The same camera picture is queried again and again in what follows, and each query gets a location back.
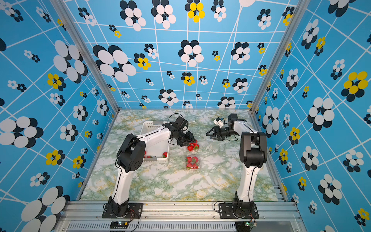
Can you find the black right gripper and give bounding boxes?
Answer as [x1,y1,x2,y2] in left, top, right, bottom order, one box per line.
[206,127,236,141]

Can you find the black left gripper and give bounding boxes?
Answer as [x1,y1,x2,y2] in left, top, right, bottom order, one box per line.
[177,130,198,147]

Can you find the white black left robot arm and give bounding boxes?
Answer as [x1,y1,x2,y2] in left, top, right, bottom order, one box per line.
[104,122,196,218]

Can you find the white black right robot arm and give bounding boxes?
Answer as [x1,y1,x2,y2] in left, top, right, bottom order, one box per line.
[206,114,268,220]

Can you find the small green circuit board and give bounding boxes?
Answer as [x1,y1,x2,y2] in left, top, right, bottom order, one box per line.
[110,221,129,229]

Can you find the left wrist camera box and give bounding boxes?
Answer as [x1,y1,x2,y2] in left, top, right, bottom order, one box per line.
[174,116,188,131]

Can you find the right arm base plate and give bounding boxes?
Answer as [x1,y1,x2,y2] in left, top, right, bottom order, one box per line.
[218,202,260,220]

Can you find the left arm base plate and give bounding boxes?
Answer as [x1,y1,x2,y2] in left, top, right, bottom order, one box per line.
[102,202,144,219]

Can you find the aluminium front rail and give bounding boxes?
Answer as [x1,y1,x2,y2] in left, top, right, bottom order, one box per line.
[55,201,306,232]

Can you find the aluminium corner post left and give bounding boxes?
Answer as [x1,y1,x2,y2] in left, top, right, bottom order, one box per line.
[51,1,119,114]

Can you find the aluminium corner post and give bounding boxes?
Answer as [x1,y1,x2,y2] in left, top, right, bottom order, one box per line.
[51,1,119,114]
[250,0,310,115]

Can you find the aluminium corner post right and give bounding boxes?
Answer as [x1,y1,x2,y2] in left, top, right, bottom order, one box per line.
[250,0,310,115]

